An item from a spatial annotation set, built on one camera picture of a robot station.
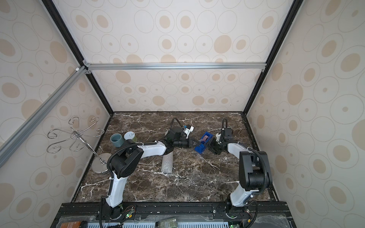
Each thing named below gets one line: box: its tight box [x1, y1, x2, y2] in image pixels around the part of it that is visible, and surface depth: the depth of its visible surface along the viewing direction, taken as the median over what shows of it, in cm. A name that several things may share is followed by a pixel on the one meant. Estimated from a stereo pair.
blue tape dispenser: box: [193, 131, 214, 154], surface depth 96 cm
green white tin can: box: [123, 131, 138, 143], surface depth 100 cm
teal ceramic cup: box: [109, 133, 125, 148], surface depth 99 cm
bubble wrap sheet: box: [161, 151, 174, 175], surface depth 89 cm
